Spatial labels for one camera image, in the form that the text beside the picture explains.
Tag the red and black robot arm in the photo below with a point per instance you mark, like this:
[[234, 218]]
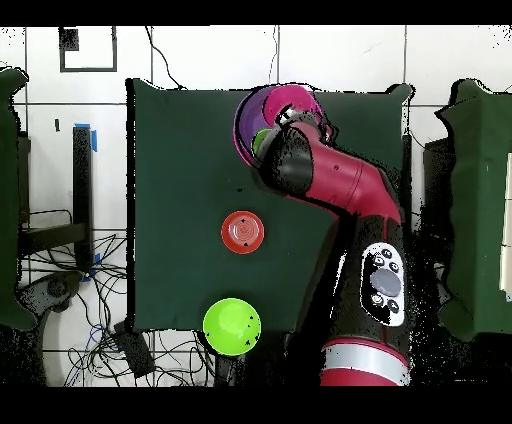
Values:
[[344, 176]]

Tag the green plastic bowl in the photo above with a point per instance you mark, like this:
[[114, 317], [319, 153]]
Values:
[[232, 326]]

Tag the large pink plastic bowl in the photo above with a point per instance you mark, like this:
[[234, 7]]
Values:
[[239, 148]]

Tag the green-covered side table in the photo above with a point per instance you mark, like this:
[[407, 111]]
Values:
[[8, 200], [488, 120]]

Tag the dark green tablecloth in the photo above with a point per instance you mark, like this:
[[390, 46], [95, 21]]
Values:
[[192, 240]]

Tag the small orange-red plastic bowl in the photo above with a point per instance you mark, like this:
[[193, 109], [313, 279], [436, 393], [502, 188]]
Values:
[[242, 232]]

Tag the black stand with blue tape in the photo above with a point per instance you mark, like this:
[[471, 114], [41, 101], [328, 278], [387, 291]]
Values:
[[82, 180]]

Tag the green plastic cup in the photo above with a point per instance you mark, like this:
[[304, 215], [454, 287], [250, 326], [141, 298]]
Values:
[[260, 140]]

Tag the white panel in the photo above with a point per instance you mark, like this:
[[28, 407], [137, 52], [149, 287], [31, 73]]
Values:
[[507, 224]]

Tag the black metal stand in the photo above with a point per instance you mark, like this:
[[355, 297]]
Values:
[[438, 180]]

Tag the black square floor frame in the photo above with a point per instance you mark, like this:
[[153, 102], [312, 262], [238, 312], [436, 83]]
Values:
[[68, 40]]

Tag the black power strip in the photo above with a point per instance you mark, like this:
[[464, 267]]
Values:
[[134, 352]]

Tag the small red-pink plastic bowl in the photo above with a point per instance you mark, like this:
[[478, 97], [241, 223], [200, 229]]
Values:
[[292, 98]]

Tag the purple plastic bowl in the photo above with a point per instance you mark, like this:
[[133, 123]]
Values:
[[250, 116]]

